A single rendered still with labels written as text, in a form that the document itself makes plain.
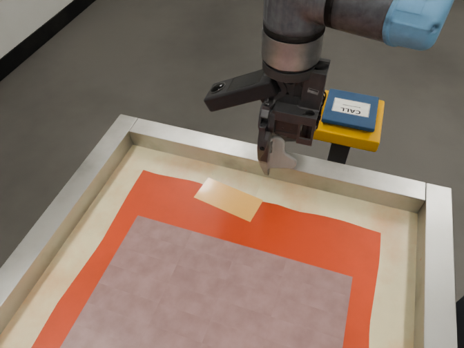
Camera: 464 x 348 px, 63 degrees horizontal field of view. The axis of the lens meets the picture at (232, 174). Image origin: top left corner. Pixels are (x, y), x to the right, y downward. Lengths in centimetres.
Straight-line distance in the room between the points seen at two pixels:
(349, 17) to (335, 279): 34
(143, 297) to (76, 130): 182
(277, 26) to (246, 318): 37
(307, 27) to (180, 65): 221
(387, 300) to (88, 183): 48
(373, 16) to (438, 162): 181
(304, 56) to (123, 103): 200
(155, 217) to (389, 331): 37
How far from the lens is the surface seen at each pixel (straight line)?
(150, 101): 239
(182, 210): 63
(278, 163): 61
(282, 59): 48
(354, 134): 77
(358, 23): 43
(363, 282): 59
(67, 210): 63
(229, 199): 63
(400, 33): 42
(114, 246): 61
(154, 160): 70
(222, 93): 56
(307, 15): 45
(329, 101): 80
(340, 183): 64
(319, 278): 57
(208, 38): 290
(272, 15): 46
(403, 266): 62
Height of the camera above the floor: 147
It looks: 50 degrees down
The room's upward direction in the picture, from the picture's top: 2 degrees counter-clockwise
